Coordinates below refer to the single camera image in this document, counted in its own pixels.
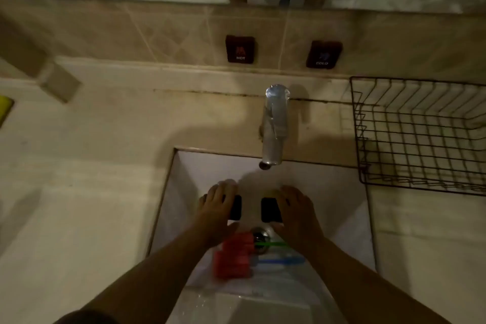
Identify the person's right hand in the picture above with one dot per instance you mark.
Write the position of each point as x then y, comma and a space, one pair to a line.
300, 221

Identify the person's left hand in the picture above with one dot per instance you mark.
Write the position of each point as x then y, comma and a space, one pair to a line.
214, 217

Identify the person's right fingers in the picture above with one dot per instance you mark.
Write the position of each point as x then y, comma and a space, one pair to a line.
294, 194

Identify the person's left fingers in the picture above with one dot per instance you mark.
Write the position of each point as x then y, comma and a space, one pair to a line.
222, 189

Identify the person's left forearm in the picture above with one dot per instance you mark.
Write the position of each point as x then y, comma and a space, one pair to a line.
152, 282

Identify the person's right forearm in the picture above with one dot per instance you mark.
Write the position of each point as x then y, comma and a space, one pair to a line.
360, 285

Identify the white rectangular sink basin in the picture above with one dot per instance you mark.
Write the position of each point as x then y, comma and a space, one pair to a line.
182, 198

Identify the chrome sink drain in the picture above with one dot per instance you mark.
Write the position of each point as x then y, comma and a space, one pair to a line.
260, 237

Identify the green toothbrush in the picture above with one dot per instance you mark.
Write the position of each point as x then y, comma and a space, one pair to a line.
271, 245

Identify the blue toothbrush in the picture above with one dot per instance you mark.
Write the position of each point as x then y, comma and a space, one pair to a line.
281, 260

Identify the chrome faucet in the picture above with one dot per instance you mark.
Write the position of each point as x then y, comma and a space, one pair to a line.
275, 126

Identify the red plastic cup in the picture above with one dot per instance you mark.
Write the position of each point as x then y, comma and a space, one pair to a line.
233, 259

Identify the yellow-green sponge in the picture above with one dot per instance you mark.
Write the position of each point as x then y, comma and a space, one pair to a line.
5, 109

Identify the dark red-print wall label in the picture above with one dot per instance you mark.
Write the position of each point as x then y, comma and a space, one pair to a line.
240, 49

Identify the dark blue-print wall label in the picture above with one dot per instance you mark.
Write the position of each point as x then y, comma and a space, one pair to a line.
324, 54

